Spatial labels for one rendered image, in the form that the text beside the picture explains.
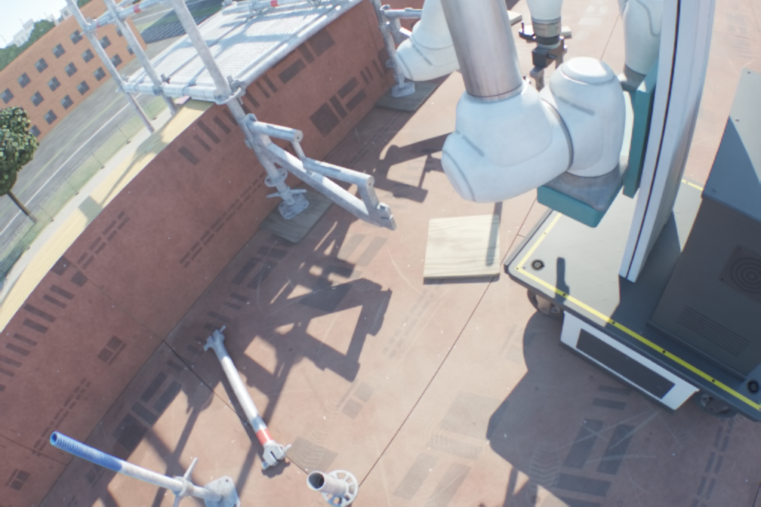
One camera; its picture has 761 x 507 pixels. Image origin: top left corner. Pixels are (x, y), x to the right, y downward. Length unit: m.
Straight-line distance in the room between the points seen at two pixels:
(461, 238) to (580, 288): 0.69
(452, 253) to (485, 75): 1.15
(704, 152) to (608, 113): 1.55
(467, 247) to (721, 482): 1.32
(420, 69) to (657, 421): 1.26
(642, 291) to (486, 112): 0.79
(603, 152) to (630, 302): 0.54
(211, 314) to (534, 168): 1.68
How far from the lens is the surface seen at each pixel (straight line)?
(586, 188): 0.93
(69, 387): 2.16
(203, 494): 1.62
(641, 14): 1.21
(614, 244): 1.38
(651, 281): 1.33
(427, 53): 0.93
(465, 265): 1.70
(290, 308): 1.86
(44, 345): 2.01
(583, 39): 3.23
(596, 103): 0.80
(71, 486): 2.40
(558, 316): 1.52
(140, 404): 2.15
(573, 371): 1.51
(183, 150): 1.94
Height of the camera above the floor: 1.40
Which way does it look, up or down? 45 degrees down
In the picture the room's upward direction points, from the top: 23 degrees counter-clockwise
